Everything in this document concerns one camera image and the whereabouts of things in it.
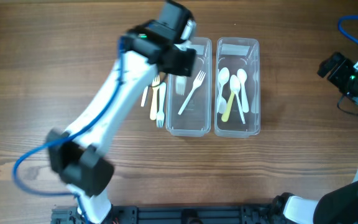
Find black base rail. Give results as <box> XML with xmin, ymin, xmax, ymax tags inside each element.
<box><xmin>51</xmin><ymin>198</ymin><xmax>328</xmax><ymax>224</ymax></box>

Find white fork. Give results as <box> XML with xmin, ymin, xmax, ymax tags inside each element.
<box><xmin>178</xmin><ymin>71</ymin><xmax>206</xmax><ymax>115</ymax></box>
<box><xmin>140</xmin><ymin>86</ymin><xmax>149</xmax><ymax>107</ymax></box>

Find yellow plastic fork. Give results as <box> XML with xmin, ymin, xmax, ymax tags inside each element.
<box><xmin>149</xmin><ymin>74</ymin><xmax>160</xmax><ymax>120</ymax></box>

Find clear plastic container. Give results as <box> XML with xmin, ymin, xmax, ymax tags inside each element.
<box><xmin>165</xmin><ymin>37</ymin><xmax>212</xmax><ymax>137</ymax></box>
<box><xmin>214</xmin><ymin>37</ymin><xmax>261</xmax><ymax>138</ymax></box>

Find right clear plastic container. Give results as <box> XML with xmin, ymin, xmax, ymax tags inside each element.
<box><xmin>214</xmin><ymin>37</ymin><xmax>261</xmax><ymax>138</ymax></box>

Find white fork crossing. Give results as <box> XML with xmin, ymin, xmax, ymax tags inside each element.
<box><xmin>175</xmin><ymin>76</ymin><xmax>187</xmax><ymax>95</ymax></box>

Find light blue plastic fork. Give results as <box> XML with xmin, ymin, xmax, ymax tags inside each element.
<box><xmin>157</xmin><ymin>82</ymin><xmax>167</xmax><ymax>128</ymax></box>

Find clear white spoon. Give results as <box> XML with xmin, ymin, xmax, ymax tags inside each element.
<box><xmin>217</xmin><ymin>67</ymin><xmax>229</xmax><ymax>114</ymax></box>

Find left clear plastic container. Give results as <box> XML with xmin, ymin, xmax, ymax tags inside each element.
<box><xmin>165</xmin><ymin>37</ymin><xmax>212</xmax><ymax>137</ymax></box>

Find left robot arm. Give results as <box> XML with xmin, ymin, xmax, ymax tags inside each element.
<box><xmin>47</xmin><ymin>1</ymin><xmax>196</xmax><ymax>223</ymax></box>

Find yellow plastic spoon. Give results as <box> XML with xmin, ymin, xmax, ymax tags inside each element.
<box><xmin>221</xmin><ymin>91</ymin><xmax>234</xmax><ymax>122</ymax></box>

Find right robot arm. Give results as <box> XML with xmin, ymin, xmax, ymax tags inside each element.
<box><xmin>274</xmin><ymin>52</ymin><xmax>358</xmax><ymax>224</ymax></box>

